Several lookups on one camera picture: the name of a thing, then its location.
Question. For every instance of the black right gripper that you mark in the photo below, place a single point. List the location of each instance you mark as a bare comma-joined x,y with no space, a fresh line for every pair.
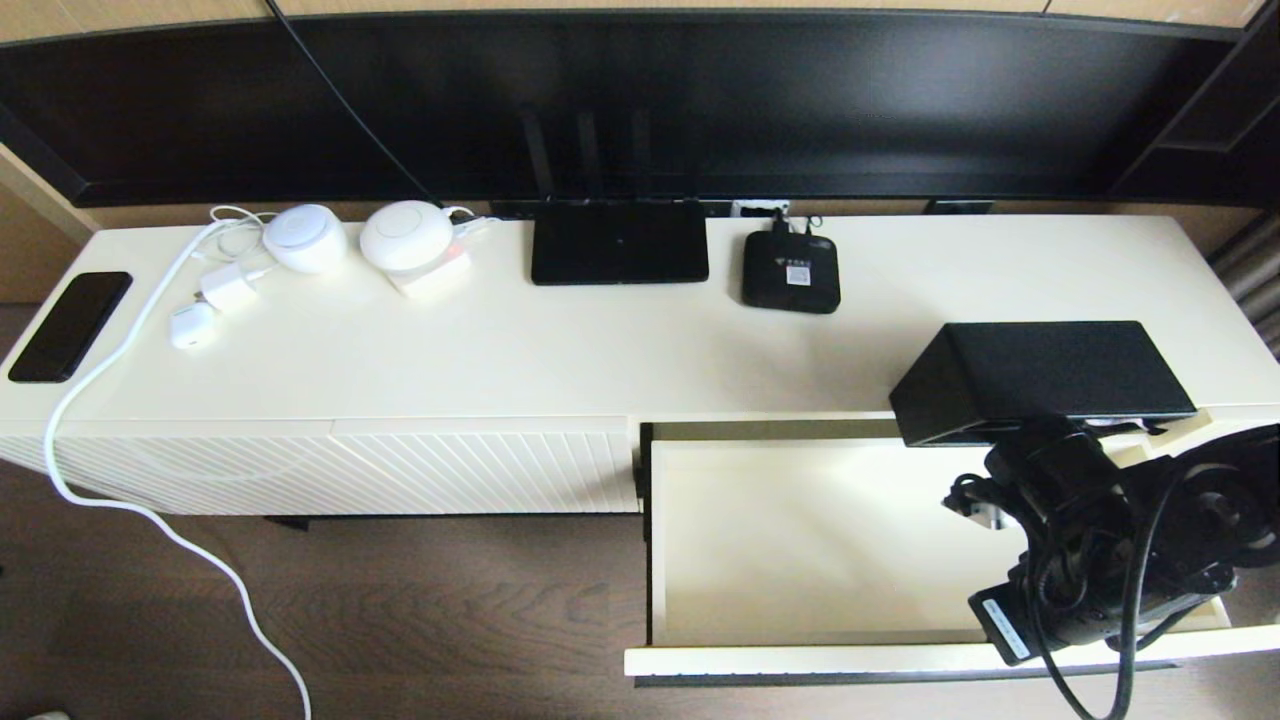
1060,560

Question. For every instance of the black compartment organizer box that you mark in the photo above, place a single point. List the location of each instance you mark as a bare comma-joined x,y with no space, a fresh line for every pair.
1050,365

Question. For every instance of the cream drawer with ribbed front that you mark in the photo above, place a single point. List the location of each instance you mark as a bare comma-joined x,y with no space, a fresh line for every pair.
800,540

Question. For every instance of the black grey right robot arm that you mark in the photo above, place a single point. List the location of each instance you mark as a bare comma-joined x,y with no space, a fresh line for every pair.
1220,500

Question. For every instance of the cream tv cabinet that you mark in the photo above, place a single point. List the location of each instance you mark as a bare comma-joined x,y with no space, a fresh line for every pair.
500,350

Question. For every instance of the grey curtain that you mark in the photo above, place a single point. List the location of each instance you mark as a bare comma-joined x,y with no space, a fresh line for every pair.
1255,290

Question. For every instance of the black set-top box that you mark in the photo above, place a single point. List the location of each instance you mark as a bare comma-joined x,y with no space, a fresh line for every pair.
775,285

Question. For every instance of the black flat television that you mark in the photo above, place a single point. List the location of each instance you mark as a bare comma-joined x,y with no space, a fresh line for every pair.
800,100

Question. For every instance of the black router with antennas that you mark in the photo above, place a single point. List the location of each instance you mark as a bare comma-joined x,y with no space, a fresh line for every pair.
618,245

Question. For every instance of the cream square base box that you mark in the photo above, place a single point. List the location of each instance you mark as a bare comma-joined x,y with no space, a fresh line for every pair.
438,283

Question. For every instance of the white dome shaped device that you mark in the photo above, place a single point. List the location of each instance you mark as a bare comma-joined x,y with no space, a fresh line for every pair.
405,235

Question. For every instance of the white round smart speaker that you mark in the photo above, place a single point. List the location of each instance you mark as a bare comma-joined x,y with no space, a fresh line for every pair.
305,243

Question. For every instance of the white charger adapter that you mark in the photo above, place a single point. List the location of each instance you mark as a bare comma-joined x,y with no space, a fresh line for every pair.
229,287

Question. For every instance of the small white charger cube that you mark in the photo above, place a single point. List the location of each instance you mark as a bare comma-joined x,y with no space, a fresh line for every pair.
192,325

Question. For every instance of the black smartphone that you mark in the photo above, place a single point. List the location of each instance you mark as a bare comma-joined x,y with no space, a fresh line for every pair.
70,325

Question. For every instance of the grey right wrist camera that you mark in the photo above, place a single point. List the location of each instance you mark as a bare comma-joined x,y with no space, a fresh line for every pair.
975,510

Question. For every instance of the black wall shelf unit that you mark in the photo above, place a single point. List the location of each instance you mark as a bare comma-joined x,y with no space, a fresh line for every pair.
1250,160

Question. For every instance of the white wall socket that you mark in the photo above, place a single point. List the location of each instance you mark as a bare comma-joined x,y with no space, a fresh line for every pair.
745,209

